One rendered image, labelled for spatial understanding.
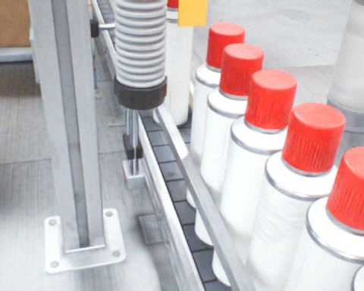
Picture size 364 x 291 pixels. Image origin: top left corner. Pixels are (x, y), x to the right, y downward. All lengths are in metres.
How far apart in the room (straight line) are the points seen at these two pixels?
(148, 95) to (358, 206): 0.14
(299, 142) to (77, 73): 0.20
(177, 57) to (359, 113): 0.28
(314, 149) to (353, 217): 0.05
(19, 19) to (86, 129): 0.60
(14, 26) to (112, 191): 0.51
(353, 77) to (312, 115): 0.39
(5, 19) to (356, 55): 0.68
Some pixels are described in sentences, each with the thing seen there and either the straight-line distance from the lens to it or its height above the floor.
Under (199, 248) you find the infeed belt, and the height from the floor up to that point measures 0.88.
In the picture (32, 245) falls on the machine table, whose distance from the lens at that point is 0.54.
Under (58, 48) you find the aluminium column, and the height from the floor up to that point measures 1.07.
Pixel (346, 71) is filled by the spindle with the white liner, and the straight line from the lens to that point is 0.66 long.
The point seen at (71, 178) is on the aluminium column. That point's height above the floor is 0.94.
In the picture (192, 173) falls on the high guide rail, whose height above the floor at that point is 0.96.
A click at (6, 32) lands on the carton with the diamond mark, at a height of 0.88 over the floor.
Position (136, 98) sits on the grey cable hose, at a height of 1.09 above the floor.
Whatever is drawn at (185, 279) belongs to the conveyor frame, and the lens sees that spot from 0.44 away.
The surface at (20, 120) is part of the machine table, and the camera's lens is 0.77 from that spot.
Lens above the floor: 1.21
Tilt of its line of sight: 34 degrees down
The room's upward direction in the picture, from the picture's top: 4 degrees clockwise
